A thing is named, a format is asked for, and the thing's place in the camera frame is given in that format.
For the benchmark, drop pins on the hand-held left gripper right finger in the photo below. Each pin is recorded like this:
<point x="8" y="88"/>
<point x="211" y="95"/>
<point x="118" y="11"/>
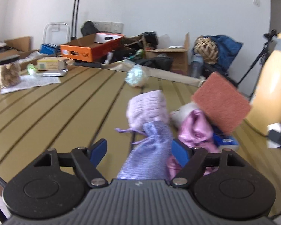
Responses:
<point x="179" y="152"/>

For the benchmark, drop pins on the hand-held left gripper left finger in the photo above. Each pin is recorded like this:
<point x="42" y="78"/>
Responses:
<point x="98" y="152"/>

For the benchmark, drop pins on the pink satin pouch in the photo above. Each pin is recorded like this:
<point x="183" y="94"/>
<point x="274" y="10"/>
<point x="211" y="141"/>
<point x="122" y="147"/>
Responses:
<point x="194" y="129"/>

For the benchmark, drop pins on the blue-purple knitted pouch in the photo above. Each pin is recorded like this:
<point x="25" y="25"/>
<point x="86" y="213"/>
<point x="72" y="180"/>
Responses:
<point x="149" y="150"/>

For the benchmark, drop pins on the blue tissue packet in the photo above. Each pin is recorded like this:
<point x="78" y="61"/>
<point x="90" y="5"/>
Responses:
<point x="227" y="143"/>

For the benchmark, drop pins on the clear plastic bag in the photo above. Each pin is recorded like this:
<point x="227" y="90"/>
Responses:
<point x="137" y="76"/>

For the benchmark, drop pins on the white soft item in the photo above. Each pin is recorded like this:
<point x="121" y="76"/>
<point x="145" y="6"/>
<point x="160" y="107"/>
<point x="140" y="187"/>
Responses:
<point x="182" y="113"/>

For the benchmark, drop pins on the khaki slatted folding table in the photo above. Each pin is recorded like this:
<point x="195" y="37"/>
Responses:
<point x="60" y="121"/>

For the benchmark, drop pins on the yellow thermos jug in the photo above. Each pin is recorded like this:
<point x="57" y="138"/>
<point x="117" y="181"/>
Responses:
<point x="271" y="86"/>

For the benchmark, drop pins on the lilac knitted pouch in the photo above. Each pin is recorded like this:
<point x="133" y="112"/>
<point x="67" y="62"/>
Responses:
<point x="146" y="109"/>

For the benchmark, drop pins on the salmon pink sponge pad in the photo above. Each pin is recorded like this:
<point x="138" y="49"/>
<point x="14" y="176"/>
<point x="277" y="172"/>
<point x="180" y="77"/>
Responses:
<point x="221" y="103"/>

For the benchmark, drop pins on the black luggage bag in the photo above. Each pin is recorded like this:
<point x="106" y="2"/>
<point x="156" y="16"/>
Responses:
<point x="213" y="71"/>

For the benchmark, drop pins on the grey blue water bottle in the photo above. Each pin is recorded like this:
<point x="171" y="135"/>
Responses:
<point x="196" y="65"/>

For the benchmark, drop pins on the silver foil packet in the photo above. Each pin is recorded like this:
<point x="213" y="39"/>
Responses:
<point x="53" y="73"/>

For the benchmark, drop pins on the black flat bag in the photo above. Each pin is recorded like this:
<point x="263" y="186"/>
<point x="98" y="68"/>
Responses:
<point x="157" y="63"/>

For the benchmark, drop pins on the open brown cardboard box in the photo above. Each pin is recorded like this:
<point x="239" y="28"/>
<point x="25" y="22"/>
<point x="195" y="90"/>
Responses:
<point x="178" y="58"/>

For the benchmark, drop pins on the clear plastic sheet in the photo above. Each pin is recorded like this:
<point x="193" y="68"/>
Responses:
<point x="32" y="82"/>

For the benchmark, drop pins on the small yellow carton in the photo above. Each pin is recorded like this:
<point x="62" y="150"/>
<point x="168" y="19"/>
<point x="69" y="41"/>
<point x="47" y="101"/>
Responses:
<point x="49" y="64"/>

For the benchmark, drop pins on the dark blue fabric bag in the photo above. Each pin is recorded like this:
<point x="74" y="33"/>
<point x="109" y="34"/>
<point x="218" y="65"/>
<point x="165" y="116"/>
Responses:
<point x="229" y="49"/>

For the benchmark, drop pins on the orange cardboard box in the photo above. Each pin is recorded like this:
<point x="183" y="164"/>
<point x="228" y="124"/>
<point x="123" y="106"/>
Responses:
<point x="77" y="52"/>

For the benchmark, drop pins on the green and white tube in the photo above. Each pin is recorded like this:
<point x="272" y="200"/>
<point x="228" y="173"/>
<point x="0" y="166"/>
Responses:
<point x="32" y="69"/>

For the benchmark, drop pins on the woven wicker ball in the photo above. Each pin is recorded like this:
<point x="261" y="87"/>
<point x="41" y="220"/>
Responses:
<point x="206" y="49"/>

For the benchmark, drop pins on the brown bag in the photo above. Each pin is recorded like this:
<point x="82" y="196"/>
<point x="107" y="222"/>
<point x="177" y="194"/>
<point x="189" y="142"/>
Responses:
<point x="133" y="43"/>

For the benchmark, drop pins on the white slotted box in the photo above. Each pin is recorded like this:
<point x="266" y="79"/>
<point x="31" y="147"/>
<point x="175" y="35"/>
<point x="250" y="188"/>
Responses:
<point x="107" y="38"/>

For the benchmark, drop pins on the blue storage box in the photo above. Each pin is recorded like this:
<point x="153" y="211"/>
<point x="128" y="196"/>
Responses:
<point x="48" y="49"/>

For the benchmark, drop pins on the clear jar with snacks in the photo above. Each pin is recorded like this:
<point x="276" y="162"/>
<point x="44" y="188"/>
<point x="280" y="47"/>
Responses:
<point x="9" y="73"/>

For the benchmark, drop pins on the black soft bag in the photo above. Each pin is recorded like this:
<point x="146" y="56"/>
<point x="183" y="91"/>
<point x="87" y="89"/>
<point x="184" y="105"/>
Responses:
<point x="89" y="29"/>

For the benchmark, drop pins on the large open cardboard box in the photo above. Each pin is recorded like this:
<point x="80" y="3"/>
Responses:
<point x="16" y="43"/>

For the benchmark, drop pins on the black camera tripod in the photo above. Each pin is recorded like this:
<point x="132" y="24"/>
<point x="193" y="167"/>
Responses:
<point x="270" y="36"/>

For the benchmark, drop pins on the white wall outlet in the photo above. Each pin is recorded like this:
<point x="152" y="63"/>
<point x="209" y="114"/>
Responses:
<point x="117" y="28"/>
<point x="97" y="23"/>
<point x="106" y="27"/>
<point x="55" y="28"/>

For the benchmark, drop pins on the white tubular stool frame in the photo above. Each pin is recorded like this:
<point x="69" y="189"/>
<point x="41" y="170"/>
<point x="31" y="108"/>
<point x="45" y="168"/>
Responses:
<point x="56" y="23"/>

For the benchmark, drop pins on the white wall switch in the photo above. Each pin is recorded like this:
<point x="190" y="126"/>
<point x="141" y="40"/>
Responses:
<point x="256" y="1"/>

